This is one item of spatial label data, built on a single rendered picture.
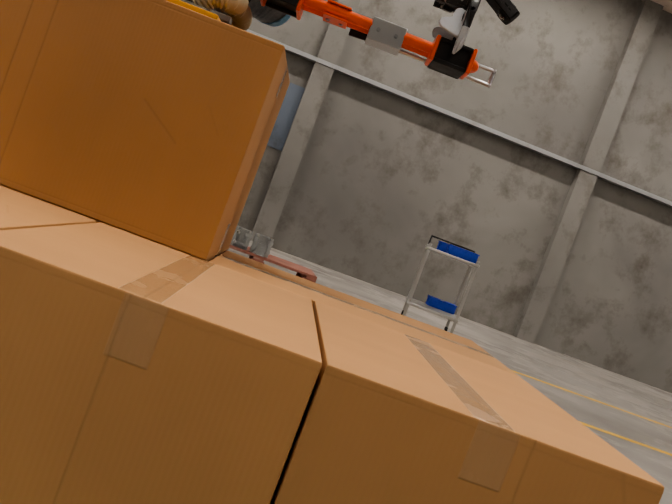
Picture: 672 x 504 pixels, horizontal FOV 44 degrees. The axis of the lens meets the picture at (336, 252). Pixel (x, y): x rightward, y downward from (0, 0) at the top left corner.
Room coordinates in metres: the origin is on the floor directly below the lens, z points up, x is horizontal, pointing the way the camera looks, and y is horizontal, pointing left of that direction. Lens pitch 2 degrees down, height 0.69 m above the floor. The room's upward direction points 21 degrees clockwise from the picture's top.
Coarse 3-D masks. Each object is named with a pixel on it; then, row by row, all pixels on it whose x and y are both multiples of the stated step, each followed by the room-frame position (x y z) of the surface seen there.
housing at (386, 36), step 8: (376, 24) 1.63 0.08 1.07; (384, 24) 1.63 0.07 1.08; (392, 24) 1.63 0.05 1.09; (368, 32) 1.63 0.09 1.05; (376, 32) 1.63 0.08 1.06; (384, 32) 1.63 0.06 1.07; (392, 32) 1.63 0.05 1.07; (400, 32) 1.63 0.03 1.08; (368, 40) 1.65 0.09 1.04; (376, 40) 1.63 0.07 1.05; (384, 40) 1.63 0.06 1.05; (392, 40) 1.63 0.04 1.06; (400, 40) 1.64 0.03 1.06; (384, 48) 1.67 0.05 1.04; (392, 48) 1.64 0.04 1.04; (400, 48) 1.64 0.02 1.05
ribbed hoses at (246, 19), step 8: (200, 0) 1.53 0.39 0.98; (208, 0) 1.53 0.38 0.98; (216, 0) 1.53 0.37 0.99; (224, 0) 1.54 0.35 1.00; (232, 0) 1.54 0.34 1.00; (240, 0) 1.56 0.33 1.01; (208, 8) 1.54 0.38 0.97; (224, 8) 1.55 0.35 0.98; (232, 8) 1.55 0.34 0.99; (240, 8) 1.57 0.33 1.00; (248, 8) 1.67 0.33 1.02; (232, 16) 1.66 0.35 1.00; (240, 16) 1.66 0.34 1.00; (248, 16) 1.68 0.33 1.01; (232, 24) 1.73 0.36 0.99; (240, 24) 1.70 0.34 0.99; (248, 24) 1.71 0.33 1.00
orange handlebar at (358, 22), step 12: (312, 0) 1.63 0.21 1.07; (312, 12) 1.67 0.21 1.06; (324, 12) 1.63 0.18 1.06; (336, 12) 1.63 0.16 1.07; (348, 12) 1.63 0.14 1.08; (336, 24) 1.68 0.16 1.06; (348, 24) 1.67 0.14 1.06; (360, 24) 1.64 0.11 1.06; (408, 36) 1.64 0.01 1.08; (408, 48) 1.68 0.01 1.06; (420, 48) 1.64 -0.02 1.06
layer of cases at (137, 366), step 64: (0, 192) 1.33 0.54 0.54; (0, 256) 0.86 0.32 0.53; (64, 256) 0.94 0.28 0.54; (128, 256) 1.14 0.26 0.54; (192, 256) 1.45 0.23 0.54; (0, 320) 0.86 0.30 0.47; (64, 320) 0.86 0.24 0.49; (128, 320) 0.87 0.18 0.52; (192, 320) 0.87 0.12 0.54; (256, 320) 0.99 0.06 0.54; (320, 320) 1.23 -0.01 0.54; (384, 320) 1.59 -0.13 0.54; (0, 384) 0.86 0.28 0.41; (64, 384) 0.86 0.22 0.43; (128, 384) 0.87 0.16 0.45; (192, 384) 0.87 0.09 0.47; (256, 384) 0.88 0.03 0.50; (320, 384) 0.88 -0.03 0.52; (384, 384) 0.89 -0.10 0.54; (448, 384) 1.06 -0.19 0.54; (512, 384) 1.33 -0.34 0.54; (0, 448) 0.86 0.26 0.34; (64, 448) 0.87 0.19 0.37; (128, 448) 0.87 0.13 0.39; (192, 448) 0.87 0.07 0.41; (256, 448) 0.88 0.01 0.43; (320, 448) 0.88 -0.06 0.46; (384, 448) 0.89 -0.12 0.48; (448, 448) 0.89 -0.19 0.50; (512, 448) 0.89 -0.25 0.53; (576, 448) 0.93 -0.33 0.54
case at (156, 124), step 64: (0, 0) 1.44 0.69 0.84; (64, 0) 1.44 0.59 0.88; (128, 0) 1.45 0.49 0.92; (0, 64) 1.44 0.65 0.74; (64, 64) 1.44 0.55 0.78; (128, 64) 1.45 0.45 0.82; (192, 64) 1.45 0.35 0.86; (256, 64) 1.46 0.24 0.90; (0, 128) 1.44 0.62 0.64; (64, 128) 1.45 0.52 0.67; (128, 128) 1.45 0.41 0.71; (192, 128) 1.46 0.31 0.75; (256, 128) 1.49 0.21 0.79; (64, 192) 1.45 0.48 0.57; (128, 192) 1.45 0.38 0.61; (192, 192) 1.46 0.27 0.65
